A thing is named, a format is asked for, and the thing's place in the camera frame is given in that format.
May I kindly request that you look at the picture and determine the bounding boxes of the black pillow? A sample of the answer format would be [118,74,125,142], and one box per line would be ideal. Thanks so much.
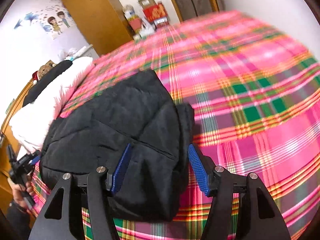
[22,60,73,107]

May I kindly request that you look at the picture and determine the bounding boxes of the cartoon couple wall sticker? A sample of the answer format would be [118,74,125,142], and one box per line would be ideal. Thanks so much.
[14,0,76,39]

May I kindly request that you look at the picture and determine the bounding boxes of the stacked red snack boxes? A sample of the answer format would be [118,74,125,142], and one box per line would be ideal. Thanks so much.
[123,5,142,34]

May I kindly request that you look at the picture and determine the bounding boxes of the wooden wardrobe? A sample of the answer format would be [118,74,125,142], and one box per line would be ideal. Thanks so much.
[61,0,133,56]

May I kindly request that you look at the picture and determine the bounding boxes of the brown teddy bear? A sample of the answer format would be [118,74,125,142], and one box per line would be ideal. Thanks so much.
[37,63,56,80]

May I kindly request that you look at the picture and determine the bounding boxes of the wooden headboard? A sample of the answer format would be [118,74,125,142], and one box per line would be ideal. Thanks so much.
[0,78,34,196]

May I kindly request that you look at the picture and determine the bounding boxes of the person's left hand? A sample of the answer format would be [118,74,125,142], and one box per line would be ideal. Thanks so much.
[8,175,35,210]

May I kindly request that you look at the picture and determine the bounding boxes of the black puffer jacket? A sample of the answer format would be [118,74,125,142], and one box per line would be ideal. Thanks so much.
[40,70,194,222]

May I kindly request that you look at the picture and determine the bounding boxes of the pink plaid bed sheet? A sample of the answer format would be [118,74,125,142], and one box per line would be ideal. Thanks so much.
[31,10,320,240]

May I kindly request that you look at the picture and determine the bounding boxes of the brown cardboard box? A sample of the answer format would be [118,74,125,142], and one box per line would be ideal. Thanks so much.
[138,0,157,10]

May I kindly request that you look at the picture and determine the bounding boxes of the red gift box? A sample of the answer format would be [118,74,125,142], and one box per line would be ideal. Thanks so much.
[143,3,168,23]

